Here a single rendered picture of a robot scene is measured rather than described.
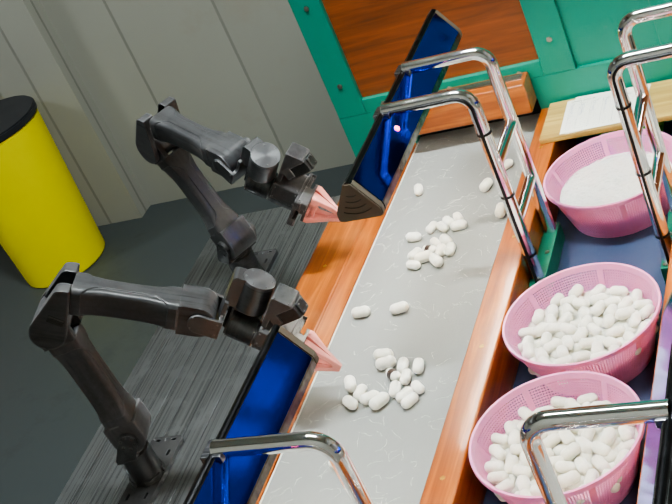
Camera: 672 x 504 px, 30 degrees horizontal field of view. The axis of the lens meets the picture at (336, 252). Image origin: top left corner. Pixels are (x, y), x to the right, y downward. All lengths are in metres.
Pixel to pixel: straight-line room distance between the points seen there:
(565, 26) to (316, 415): 1.00
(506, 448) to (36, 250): 3.02
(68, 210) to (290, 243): 1.98
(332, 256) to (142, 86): 2.31
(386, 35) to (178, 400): 0.90
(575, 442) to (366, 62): 1.19
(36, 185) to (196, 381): 2.19
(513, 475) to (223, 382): 0.79
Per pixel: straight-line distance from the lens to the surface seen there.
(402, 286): 2.39
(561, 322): 2.14
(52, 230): 4.70
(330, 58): 2.82
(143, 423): 2.28
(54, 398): 4.16
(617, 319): 2.13
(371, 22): 2.76
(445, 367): 2.15
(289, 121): 4.58
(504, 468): 1.92
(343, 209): 2.03
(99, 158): 4.89
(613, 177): 2.49
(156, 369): 2.66
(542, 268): 2.34
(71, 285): 2.11
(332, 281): 2.45
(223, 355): 2.59
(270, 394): 1.65
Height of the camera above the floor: 2.00
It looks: 29 degrees down
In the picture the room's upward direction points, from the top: 25 degrees counter-clockwise
